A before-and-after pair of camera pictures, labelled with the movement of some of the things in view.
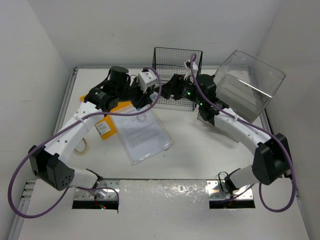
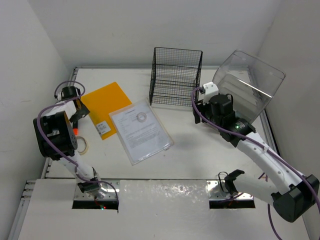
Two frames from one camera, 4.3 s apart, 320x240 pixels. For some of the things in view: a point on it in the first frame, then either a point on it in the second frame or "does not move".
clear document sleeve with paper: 141,140 does not move
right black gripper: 173,87 -> 201,107
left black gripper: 144,99 -> 83,112
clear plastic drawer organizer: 245,85 does not move
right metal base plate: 215,192 does not move
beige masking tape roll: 86,149 does not move
